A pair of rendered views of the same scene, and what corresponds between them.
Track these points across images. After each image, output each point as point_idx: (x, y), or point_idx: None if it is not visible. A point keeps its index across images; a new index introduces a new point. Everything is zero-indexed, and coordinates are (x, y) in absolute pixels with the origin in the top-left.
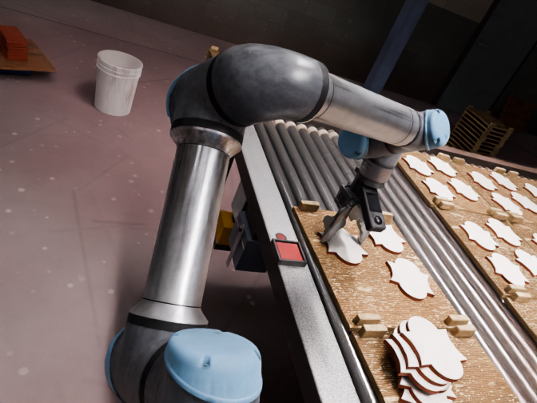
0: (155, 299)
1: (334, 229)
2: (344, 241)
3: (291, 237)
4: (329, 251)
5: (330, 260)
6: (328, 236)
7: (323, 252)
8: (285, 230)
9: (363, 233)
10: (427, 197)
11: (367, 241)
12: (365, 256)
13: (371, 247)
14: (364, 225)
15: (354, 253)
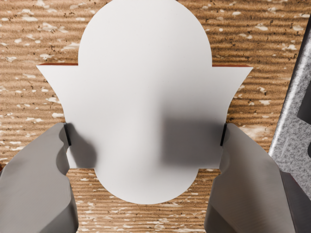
0: None
1: (260, 166)
2: (139, 134)
3: (290, 150)
4: (246, 67)
5: (247, 28)
6: (249, 137)
7: (254, 75)
8: (291, 170)
9: (53, 158)
10: None
11: (17, 152)
12: (52, 64)
13: (6, 122)
14: (42, 215)
15: (115, 67)
